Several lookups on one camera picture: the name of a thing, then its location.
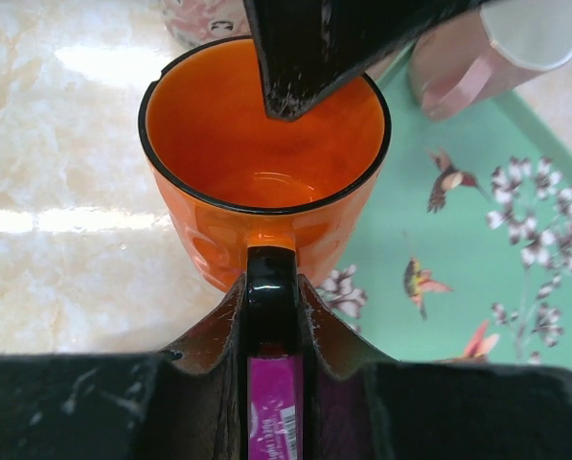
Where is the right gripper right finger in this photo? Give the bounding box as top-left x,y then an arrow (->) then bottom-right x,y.
298,277 -> 572,459

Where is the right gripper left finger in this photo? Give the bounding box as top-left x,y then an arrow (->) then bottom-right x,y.
0,279 -> 245,459

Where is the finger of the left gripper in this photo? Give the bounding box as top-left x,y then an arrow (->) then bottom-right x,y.
244,0 -> 482,121

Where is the pink floral mug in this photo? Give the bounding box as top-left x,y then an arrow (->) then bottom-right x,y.
160,0 -> 250,47

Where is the orange mug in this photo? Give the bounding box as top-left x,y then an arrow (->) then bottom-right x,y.
138,35 -> 393,356

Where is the pink cream mug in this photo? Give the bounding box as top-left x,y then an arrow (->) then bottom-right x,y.
408,0 -> 572,122

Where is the purple snack bag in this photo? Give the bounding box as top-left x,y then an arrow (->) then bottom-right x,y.
248,356 -> 302,460

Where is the green floral tray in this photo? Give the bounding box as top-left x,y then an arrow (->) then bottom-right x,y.
319,53 -> 572,370

